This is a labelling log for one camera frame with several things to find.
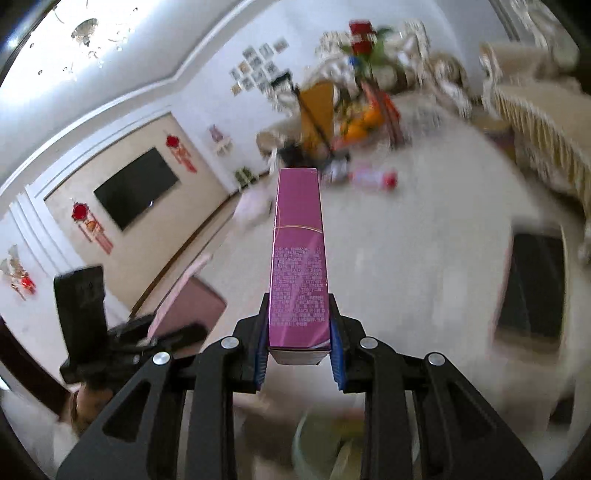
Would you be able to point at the wall photo frames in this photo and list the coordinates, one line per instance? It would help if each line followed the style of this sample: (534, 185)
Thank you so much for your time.
(258, 67)

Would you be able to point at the crystal chandelier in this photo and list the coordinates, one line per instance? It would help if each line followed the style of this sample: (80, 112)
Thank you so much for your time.
(87, 32)

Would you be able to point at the magenta box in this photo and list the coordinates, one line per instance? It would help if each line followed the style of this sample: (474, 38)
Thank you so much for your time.
(298, 258)

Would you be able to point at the black wall television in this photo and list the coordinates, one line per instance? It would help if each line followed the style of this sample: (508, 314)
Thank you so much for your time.
(136, 189)

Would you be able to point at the red knot wall ornament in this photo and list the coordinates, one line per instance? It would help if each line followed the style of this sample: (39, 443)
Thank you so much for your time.
(181, 152)
(90, 226)

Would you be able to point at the ornate cream corner sofa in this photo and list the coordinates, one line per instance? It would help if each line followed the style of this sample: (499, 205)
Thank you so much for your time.
(545, 115)

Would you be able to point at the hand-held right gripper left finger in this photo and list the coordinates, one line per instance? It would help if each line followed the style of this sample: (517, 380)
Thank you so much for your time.
(261, 364)

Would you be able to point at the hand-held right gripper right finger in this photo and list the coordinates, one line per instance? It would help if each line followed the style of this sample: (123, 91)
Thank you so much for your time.
(337, 364)

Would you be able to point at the pink rimmed dark tray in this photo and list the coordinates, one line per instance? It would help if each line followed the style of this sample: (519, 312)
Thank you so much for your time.
(535, 290)

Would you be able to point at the pale green waste bin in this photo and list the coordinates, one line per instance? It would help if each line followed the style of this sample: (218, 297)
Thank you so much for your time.
(323, 443)

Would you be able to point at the green stool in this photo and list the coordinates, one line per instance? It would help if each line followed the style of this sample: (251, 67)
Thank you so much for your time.
(244, 177)

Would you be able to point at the brown cardboard sheet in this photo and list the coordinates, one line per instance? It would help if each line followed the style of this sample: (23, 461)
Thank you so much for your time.
(318, 110)

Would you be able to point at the pile of oranges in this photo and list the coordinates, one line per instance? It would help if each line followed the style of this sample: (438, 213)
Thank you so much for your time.
(362, 124)

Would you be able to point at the person's left hand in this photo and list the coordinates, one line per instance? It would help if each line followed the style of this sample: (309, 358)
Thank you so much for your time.
(87, 408)

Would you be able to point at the wall lamp with red ornament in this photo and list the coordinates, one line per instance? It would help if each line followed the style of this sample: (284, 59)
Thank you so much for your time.
(18, 274)

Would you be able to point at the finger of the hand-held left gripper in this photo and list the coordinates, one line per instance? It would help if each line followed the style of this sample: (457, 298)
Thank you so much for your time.
(180, 336)

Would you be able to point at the small wall shelf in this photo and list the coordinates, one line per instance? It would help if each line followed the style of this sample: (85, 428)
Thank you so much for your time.
(219, 138)

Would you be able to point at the pink paper card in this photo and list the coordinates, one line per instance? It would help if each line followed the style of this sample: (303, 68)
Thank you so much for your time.
(371, 180)

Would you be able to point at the pink box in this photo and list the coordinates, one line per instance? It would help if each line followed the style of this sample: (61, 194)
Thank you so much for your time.
(194, 300)

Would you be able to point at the white paper bag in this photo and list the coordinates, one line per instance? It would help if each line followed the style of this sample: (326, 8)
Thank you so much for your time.
(254, 205)

